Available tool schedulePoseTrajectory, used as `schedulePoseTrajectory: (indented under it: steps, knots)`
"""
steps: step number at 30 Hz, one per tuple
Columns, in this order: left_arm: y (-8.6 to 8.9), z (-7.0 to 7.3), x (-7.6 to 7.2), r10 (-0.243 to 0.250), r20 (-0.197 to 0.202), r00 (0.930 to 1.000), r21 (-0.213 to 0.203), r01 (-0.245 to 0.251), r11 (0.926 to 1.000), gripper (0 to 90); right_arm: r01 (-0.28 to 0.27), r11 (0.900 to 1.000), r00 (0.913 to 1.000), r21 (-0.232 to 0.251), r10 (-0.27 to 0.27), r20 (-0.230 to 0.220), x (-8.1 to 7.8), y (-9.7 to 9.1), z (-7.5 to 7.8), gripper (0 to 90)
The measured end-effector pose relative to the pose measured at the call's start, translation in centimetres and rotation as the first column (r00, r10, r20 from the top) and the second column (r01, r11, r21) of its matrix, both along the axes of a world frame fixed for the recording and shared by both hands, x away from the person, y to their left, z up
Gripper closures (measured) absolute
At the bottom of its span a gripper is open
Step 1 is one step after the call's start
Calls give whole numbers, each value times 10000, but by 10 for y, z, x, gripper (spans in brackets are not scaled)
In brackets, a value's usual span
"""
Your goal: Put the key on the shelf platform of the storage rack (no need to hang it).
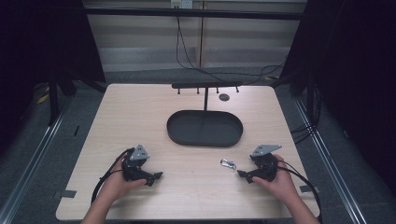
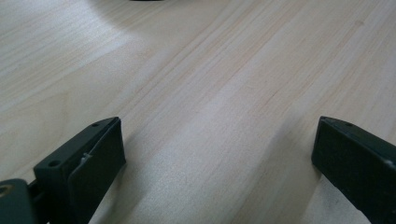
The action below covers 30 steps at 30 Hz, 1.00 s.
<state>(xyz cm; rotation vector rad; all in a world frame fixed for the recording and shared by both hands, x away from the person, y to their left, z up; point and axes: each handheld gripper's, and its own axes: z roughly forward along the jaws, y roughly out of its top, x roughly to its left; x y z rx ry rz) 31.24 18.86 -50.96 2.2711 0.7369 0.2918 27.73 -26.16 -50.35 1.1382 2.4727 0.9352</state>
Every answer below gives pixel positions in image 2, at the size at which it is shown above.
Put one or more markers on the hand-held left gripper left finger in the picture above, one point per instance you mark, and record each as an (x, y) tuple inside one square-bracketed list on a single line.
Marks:
[(87, 168)]

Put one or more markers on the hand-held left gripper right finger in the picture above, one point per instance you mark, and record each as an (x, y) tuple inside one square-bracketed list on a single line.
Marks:
[(358, 165)]

